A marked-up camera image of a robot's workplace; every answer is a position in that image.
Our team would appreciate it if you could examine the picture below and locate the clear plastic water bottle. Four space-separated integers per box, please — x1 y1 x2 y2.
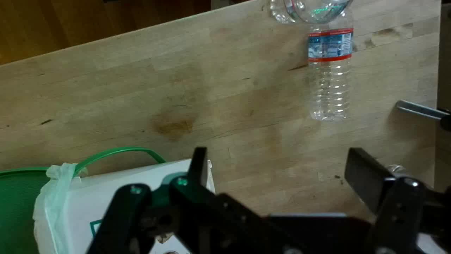
305 13 355 123

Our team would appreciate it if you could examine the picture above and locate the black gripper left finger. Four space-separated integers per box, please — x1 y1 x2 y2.
85 145 283 254

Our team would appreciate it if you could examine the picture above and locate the metal bar with black end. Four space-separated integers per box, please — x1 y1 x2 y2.
394 99 451 131

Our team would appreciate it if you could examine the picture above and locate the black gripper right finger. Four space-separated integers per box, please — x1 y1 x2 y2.
343 147 451 254

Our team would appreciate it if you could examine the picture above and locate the white compost bin with label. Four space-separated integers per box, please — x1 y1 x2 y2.
32 158 216 254

